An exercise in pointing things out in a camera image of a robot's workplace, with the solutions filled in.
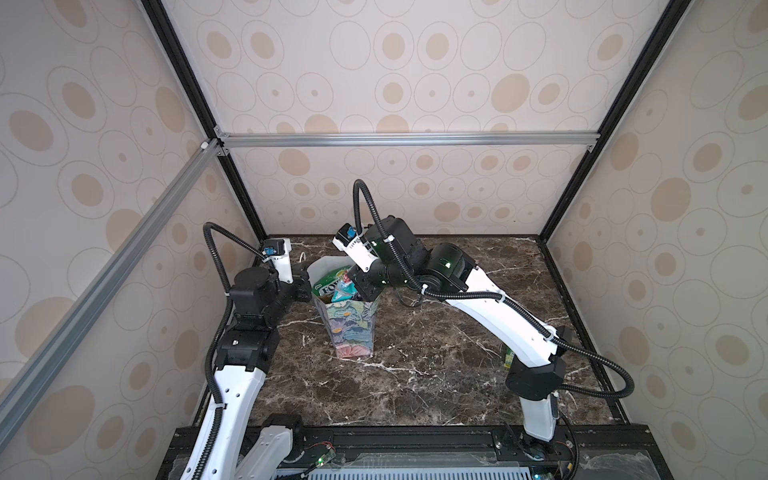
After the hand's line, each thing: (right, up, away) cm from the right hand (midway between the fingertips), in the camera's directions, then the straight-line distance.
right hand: (349, 274), depth 65 cm
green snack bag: (-8, -2, +16) cm, 18 cm away
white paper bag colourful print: (-1, -14, +13) cm, 19 cm away
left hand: (-9, +3, +3) cm, 10 cm away
